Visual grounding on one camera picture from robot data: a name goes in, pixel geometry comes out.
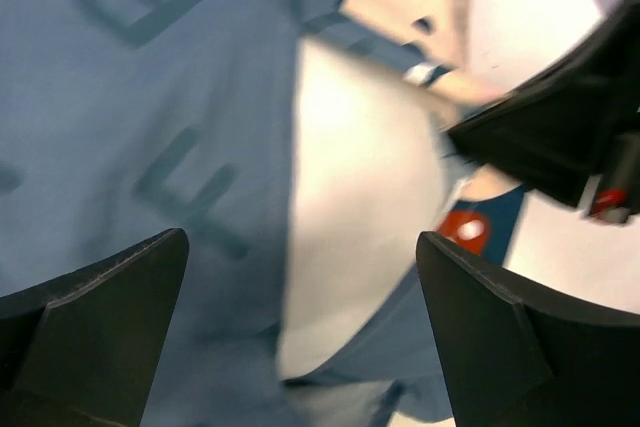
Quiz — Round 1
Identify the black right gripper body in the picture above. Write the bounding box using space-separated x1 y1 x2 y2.
447 0 639 222

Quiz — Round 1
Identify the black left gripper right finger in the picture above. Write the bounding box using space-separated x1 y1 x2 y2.
416 232 639 427

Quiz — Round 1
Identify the white pillow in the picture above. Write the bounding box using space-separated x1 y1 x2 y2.
278 38 457 378

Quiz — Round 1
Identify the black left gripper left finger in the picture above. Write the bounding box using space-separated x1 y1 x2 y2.
1 229 189 427

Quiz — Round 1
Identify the blue letter print pillowcase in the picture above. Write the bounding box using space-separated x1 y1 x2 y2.
0 0 531 427

